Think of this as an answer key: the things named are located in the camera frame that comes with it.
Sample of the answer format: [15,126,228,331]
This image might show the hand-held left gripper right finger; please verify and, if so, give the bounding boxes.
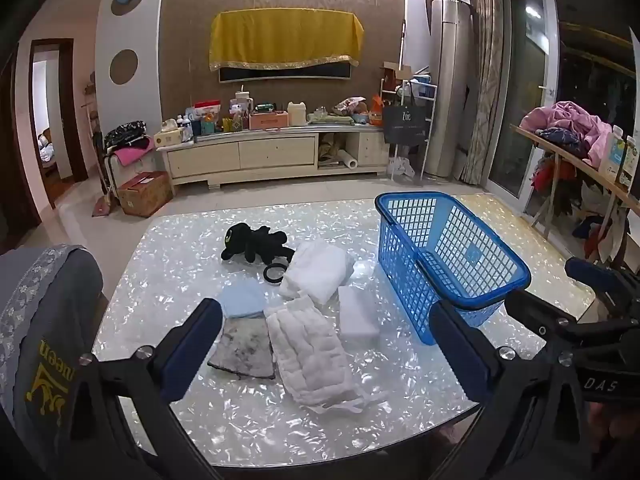
[430,301,596,480]

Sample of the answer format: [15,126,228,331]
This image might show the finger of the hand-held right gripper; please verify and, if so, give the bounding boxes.
[565,256,640,313]
[505,289,583,347]

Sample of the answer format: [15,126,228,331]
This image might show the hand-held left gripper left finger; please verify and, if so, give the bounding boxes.
[65,298,223,480]

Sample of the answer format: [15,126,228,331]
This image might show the grey stained cloth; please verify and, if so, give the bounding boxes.
[207,316,277,380]

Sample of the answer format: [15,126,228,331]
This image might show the light blue cloth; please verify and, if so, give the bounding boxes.
[220,279,268,319]

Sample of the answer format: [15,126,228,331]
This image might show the blue plastic basket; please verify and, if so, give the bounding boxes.
[375,191,532,346]

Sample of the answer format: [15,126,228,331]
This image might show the small white cloth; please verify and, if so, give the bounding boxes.
[337,285,381,339]

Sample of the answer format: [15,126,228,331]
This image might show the black plush toy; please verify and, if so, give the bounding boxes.
[220,222,296,264]

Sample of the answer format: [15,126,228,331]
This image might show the white quilted cloth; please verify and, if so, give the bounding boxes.
[264,296,388,414]

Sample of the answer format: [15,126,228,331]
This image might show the thick white towel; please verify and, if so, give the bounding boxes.
[277,240,356,307]

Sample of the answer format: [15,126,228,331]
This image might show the hanging colourful clothes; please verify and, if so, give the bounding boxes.
[532,152,640,263]

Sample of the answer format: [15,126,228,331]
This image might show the black hair band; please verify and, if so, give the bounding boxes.
[263,259,292,286]

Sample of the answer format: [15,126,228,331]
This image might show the white green carton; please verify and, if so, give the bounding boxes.
[599,126,626,181]

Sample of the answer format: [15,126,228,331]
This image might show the pink clothes pile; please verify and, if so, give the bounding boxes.
[520,101,613,168]

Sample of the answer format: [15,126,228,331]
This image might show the cardboard box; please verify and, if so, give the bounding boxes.
[116,171,174,218]

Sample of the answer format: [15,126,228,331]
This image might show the grey chair cover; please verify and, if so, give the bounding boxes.
[0,245,106,480]

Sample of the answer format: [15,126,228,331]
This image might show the cream television cabinet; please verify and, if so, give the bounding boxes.
[156,125,391,191]

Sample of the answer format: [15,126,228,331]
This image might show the trolley with clothes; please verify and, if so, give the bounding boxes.
[102,120,157,196]

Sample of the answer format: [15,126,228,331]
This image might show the white metal rack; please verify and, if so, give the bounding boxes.
[380,77,439,181]

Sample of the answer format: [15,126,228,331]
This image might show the patterned curtain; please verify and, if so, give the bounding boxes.
[460,0,512,187]

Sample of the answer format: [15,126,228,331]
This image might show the standing air conditioner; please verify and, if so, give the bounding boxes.
[422,0,473,179]

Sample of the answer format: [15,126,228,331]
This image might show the black tote bag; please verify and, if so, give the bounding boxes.
[382,101,430,146]

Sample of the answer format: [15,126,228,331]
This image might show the pink box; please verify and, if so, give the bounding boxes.
[249,111,290,131]

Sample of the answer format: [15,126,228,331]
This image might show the wooden door frame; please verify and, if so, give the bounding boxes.
[27,38,89,211]

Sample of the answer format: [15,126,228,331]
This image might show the round brown wall disc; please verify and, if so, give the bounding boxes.
[109,49,139,86]

